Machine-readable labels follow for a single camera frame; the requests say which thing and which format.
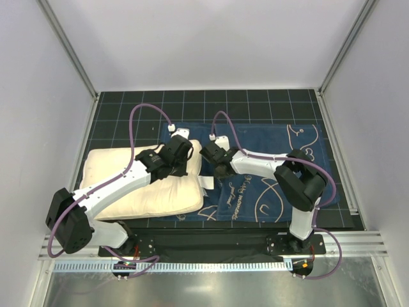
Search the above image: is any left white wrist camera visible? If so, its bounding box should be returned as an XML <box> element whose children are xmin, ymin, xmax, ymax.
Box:
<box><xmin>167</xmin><ymin>124</ymin><xmax>190</xmax><ymax>139</ymax></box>

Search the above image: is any cream white pillow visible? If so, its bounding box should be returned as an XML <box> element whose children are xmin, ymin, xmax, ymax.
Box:
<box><xmin>79</xmin><ymin>139</ymin><xmax>204</xmax><ymax>221</ymax></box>

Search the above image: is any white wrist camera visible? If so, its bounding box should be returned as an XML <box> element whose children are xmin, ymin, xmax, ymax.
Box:
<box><xmin>209</xmin><ymin>134</ymin><xmax>230</xmax><ymax>151</ymax></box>
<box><xmin>167</xmin><ymin>124</ymin><xmax>190</xmax><ymax>139</ymax></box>

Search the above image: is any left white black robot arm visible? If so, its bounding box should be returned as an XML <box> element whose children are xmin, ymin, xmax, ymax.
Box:
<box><xmin>45</xmin><ymin>129</ymin><xmax>193</xmax><ymax>258</ymax></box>

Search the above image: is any dark blue embroidered pillowcase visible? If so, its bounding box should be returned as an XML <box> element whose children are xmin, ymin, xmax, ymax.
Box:
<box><xmin>165</xmin><ymin>122</ymin><xmax>331</xmax><ymax>223</ymax></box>

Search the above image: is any aluminium corner post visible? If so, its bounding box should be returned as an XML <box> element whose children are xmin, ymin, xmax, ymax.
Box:
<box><xmin>318</xmin><ymin>0</ymin><xmax>378</xmax><ymax>95</ymax></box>
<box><xmin>36</xmin><ymin>0</ymin><xmax>98</xmax><ymax>100</ymax></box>

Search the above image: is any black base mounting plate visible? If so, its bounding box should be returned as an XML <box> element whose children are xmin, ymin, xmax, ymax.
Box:
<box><xmin>111</xmin><ymin>227</ymin><xmax>326</xmax><ymax>263</ymax></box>

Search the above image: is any aluminium front rail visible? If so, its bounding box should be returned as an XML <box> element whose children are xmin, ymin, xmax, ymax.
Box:
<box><xmin>38</xmin><ymin>230</ymin><xmax>389</xmax><ymax>260</ymax></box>

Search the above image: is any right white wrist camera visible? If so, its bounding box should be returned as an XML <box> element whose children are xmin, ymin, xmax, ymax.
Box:
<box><xmin>209</xmin><ymin>134</ymin><xmax>230</xmax><ymax>151</ymax></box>

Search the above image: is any right aluminium corner post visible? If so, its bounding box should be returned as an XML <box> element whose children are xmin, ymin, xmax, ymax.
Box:
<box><xmin>318</xmin><ymin>0</ymin><xmax>378</xmax><ymax>95</ymax></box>

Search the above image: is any left aluminium corner post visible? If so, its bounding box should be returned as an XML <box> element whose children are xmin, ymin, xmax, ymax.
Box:
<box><xmin>36</xmin><ymin>0</ymin><xmax>98</xmax><ymax>100</ymax></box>

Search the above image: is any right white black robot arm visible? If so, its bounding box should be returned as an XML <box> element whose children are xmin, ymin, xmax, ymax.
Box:
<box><xmin>200</xmin><ymin>141</ymin><xmax>334</xmax><ymax>253</ymax></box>

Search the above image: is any slotted cable duct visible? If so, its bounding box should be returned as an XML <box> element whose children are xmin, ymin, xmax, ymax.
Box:
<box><xmin>53</xmin><ymin>260</ymin><xmax>293</xmax><ymax>274</ymax></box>

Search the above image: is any black grid mat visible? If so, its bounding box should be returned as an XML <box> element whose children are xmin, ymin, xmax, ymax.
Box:
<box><xmin>84</xmin><ymin>89</ymin><xmax>364</xmax><ymax>231</ymax></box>

